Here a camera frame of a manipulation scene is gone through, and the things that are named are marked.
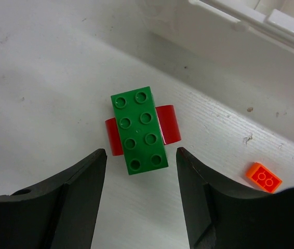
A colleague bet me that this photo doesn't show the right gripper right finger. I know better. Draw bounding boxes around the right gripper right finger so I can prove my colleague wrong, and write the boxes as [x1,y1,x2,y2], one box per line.
[176,147,294,248]

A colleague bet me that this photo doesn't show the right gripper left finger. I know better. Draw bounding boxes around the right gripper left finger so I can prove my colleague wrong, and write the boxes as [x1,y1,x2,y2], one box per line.
[0,149,107,248]

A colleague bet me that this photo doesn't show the red curved duplo brick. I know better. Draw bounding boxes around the red curved duplo brick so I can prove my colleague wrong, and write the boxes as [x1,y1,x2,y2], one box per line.
[105,105,181,156]

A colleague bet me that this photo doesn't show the green duplo brick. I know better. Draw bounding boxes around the green duplo brick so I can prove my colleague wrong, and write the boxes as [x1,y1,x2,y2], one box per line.
[111,86,168,175]

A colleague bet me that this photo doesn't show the small orange lego brick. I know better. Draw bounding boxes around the small orange lego brick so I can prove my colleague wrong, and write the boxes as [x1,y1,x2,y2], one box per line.
[245,162,283,193]

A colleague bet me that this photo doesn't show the white three-compartment plastic bin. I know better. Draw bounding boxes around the white three-compartment plastic bin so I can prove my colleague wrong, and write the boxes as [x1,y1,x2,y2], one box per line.
[137,1,294,101]

